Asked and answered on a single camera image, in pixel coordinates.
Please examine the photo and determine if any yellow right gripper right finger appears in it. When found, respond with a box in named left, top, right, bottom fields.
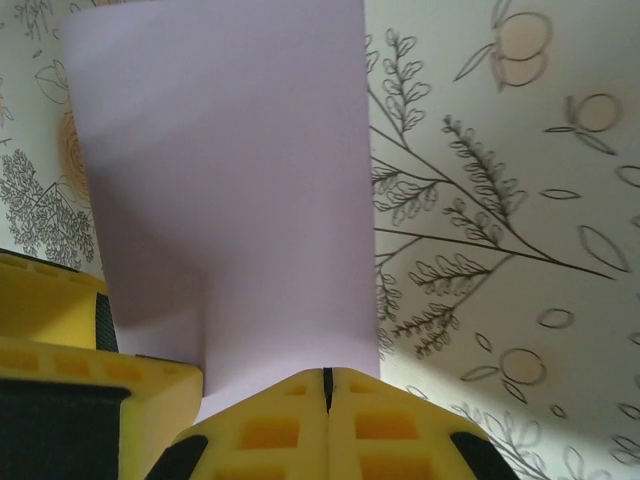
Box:
left=327, top=368, right=521, bottom=480

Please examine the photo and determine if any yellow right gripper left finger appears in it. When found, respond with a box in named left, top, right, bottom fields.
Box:
left=149, top=367, right=329, bottom=480

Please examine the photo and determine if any purple square paper sheet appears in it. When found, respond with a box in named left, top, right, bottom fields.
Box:
left=57, top=0, right=382, bottom=419

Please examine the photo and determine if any floral patterned table cover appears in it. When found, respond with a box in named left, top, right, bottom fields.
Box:
left=0, top=0, right=640, bottom=480

